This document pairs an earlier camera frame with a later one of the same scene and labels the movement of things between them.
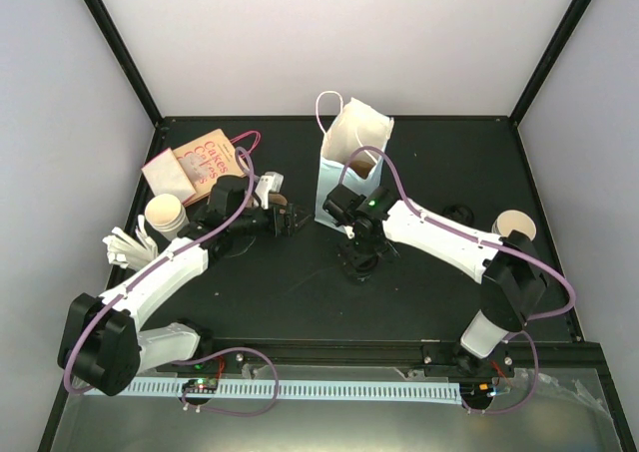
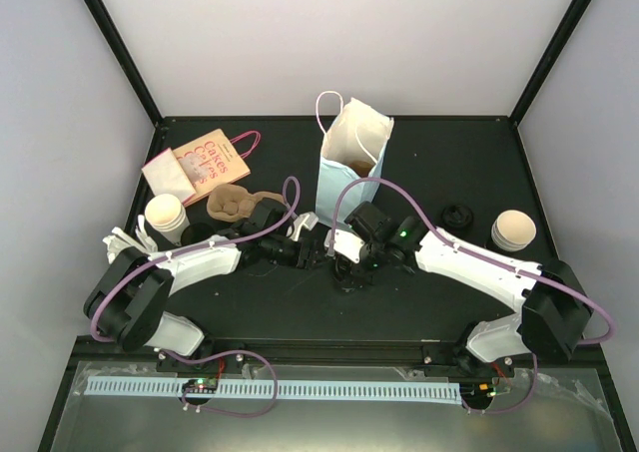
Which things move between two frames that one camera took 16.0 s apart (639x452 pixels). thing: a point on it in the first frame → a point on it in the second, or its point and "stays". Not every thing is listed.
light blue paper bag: x=355 y=131 stays
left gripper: x=283 y=219 → x=305 y=253
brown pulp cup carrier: x=362 y=168 stays
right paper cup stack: x=513 y=220 stays
